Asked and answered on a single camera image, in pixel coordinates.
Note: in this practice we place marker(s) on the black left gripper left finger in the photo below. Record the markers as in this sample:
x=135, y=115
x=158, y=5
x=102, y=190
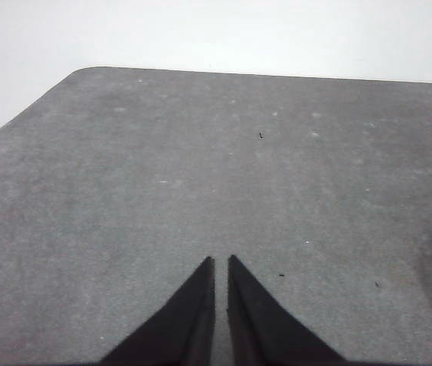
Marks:
x=185, y=328

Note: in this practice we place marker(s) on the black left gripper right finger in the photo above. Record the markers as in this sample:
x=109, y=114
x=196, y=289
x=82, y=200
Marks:
x=262, y=328

